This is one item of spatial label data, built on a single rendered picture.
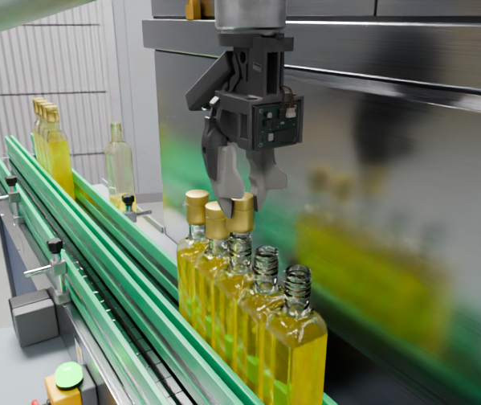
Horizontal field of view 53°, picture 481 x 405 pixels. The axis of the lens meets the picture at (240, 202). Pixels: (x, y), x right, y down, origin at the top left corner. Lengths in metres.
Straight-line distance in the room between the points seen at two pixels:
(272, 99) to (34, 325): 0.78
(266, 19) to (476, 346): 0.39
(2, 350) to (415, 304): 0.86
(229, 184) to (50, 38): 3.22
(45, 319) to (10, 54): 2.82
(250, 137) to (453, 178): 0.21
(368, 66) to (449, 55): 0.10
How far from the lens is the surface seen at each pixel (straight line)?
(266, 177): 0.59
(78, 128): 3.78
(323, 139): 0.65
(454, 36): 0.53
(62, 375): 0.89
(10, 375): 1.09
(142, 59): 3.75
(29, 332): 1.13
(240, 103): 0.51
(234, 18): 0.51
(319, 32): 0.65
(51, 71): 3.73
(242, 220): 0.60
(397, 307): 0.62
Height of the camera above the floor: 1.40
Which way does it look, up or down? 21 degrees down
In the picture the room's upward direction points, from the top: straight up
